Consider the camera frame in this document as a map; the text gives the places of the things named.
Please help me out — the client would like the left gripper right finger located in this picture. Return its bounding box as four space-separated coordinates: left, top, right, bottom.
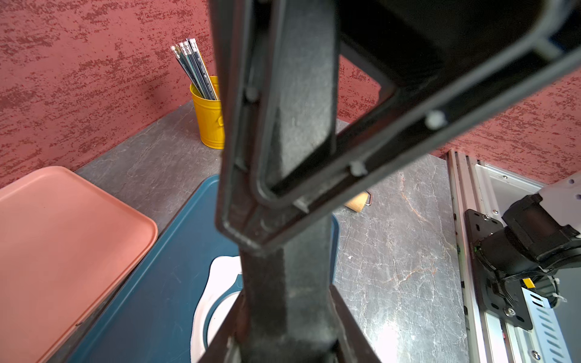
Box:
330 285 380 363

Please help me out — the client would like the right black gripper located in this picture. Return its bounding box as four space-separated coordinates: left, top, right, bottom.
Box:
336 0 581 92

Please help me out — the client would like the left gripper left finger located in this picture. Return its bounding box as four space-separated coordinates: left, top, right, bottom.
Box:
199 292 245 363

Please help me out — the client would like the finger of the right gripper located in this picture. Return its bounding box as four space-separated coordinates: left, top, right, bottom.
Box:
210 1 563 362

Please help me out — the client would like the teal tray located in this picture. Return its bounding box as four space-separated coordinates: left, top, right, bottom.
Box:
67 175 340 363

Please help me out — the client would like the white dough piece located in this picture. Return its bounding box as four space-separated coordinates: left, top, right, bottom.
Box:
190 256 243 362

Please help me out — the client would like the wooden rolling pin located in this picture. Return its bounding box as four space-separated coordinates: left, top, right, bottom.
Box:
344 191 372 213

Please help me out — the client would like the yellow cup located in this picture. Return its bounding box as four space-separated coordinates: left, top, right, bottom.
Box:
190 85 225 150

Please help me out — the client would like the pink tray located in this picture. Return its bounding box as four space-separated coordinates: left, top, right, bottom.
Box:
1 166 158 362

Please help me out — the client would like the aluminium front rail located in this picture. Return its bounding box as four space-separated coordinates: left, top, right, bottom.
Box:
446 149 581 363

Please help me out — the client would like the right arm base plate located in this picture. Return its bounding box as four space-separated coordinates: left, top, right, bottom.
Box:
464 209 533 331

